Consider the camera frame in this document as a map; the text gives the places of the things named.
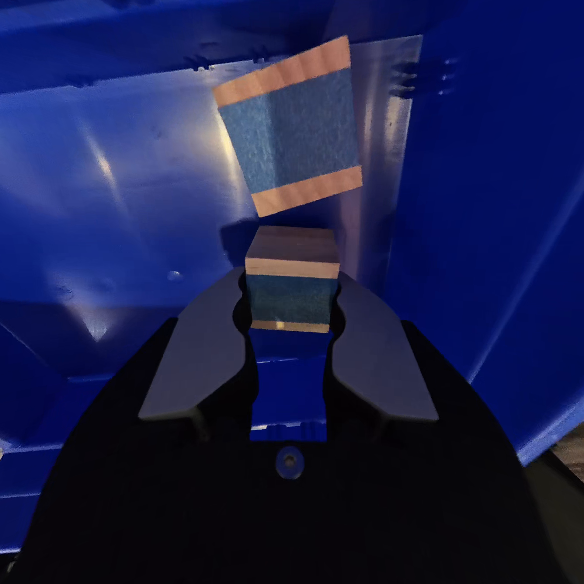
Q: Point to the wooden cube with blue tape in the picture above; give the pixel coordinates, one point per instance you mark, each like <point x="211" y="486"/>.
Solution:
<point x="292" y="123"/>
<point x="292" y="296"/>

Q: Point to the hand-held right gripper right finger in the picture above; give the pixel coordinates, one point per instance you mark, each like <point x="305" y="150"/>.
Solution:
<point x="378" y="356"/>

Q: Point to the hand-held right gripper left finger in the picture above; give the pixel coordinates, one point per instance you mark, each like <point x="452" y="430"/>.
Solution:
<point x="200" y="356"/>

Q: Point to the blue plastic bin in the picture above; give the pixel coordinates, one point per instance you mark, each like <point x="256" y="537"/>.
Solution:
<point x="114" y="182"/>

